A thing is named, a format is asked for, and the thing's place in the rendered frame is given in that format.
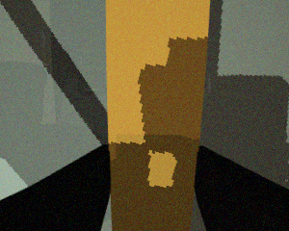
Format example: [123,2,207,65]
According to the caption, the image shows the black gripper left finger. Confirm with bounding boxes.
[0,145,111,231]

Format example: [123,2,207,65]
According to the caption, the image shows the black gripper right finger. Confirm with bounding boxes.
[195,146,289,231]

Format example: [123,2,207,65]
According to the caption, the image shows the yellow bar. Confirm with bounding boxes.
[106,0,210,231]

